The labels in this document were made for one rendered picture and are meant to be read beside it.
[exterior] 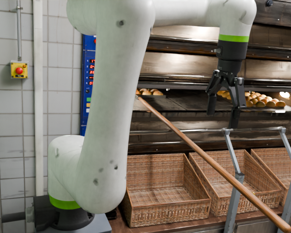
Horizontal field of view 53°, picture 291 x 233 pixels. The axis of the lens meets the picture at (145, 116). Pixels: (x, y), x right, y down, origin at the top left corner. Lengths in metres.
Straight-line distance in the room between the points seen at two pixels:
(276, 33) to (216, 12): 1.68
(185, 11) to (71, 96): 1.23
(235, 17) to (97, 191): 0.62
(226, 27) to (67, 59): 1.23
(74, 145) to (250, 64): 1.92
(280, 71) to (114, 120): 2.19
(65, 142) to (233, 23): 0.59
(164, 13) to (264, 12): 1.71
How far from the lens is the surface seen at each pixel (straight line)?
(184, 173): 2.36
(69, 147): 0.80
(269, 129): 2.26
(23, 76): 1.90
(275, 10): 2.60
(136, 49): 0.62
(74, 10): 0.75
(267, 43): 2.54
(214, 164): 1.39
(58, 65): 1.96
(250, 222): 2.32
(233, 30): 0.94
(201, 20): 1.00
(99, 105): 0.63
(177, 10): 0.92
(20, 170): 2.18
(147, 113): 2.15
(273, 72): 2.65
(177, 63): 2.16
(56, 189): 0.86
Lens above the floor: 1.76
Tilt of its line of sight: 17 degrees down
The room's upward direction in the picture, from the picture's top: 6 degrees clockwise
